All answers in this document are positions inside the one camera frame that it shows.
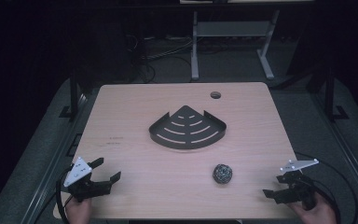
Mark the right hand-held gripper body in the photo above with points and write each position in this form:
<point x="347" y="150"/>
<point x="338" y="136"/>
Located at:
<point x="298" y="189"/>

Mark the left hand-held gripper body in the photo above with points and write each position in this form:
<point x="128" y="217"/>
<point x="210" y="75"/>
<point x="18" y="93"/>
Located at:
<point x="78" y="174"/>

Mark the person's right hand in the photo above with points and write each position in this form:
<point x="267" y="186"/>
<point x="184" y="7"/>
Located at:
<point x="318" y="214"/>

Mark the person's left hand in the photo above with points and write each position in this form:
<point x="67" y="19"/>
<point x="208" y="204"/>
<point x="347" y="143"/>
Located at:
<point x="79" y="213"/>

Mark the steel wool scouring ball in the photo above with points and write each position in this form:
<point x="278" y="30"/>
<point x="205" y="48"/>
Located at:
<point x="222" y="174"/>

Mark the black metal corner shelf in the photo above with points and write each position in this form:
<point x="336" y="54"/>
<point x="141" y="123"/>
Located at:
<point x="187" y="132"/>

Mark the aluminium frame rail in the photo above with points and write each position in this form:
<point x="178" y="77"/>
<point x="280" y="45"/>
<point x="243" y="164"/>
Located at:
<point x="51" y="161"/>
<point x="348" y="149"/>

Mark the black upright post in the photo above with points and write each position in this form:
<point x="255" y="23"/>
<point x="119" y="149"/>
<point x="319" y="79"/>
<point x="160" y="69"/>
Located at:
<point x="330" y="93"/>
<point x="73" y="96"/>

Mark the grey metal desk frame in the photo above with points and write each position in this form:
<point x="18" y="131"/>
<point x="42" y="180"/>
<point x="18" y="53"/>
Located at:
<point x="230" y="28"/>

